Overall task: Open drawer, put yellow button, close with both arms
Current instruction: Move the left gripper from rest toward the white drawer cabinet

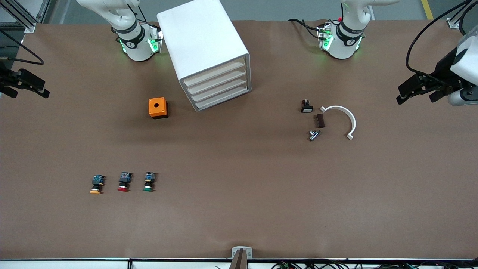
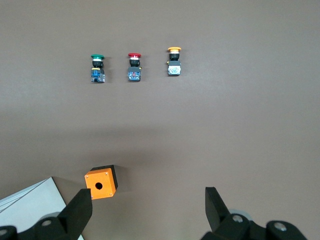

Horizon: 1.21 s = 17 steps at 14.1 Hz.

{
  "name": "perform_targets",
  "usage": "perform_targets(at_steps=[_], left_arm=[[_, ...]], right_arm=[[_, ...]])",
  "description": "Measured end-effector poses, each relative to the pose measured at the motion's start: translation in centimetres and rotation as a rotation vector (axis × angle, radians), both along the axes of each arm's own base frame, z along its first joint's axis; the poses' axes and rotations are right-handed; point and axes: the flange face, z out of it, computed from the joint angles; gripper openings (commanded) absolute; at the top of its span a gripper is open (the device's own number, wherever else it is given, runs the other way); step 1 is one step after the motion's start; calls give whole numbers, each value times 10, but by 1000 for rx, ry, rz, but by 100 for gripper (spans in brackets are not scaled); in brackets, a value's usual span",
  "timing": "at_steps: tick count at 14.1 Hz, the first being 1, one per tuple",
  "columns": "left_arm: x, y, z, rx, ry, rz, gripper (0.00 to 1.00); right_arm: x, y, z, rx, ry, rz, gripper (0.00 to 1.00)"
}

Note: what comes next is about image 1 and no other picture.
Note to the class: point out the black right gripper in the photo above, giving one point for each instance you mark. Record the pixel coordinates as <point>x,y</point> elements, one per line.
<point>7,80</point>

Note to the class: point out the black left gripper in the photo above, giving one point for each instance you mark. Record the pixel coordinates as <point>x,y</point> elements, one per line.
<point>442,73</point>

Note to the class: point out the yellow push button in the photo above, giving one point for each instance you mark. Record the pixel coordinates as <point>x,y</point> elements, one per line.
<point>97,184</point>

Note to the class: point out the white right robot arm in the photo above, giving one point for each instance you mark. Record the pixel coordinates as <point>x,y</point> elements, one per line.
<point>136,45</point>

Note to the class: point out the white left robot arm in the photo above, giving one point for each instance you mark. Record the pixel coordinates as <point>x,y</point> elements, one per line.
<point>349,41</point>

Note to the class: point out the black white square button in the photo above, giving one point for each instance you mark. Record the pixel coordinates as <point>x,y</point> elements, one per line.
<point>307,107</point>

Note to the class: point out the red push button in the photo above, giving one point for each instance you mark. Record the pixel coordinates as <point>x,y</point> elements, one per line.
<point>124,181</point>

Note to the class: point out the green push button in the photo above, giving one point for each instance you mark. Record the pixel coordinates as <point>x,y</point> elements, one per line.
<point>149,181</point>

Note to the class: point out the white drawer cabinet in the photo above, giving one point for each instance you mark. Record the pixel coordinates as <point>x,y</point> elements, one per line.
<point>198,33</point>

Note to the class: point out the white plastic drawer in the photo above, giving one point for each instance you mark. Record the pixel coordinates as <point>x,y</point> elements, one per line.
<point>219,97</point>
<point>217,89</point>

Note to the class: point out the brown terminal block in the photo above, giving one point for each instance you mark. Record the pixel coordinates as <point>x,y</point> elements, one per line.
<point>319,121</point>

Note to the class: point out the silver metal connector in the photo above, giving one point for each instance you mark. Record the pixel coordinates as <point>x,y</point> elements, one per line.
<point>314,135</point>

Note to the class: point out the aluminium frame profile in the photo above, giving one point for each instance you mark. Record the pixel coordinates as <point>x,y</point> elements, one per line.
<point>30,28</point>
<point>453,23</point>

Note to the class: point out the white curved plastic bracket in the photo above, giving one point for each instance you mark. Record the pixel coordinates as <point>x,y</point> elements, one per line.
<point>353,119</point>

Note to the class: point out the orange button enclosure box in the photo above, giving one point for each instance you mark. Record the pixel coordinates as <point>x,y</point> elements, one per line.
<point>157,107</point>

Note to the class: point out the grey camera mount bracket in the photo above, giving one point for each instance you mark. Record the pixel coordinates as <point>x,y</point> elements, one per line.
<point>235,249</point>

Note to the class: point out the brown camera pole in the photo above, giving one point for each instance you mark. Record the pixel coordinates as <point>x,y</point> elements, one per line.
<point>239,262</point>

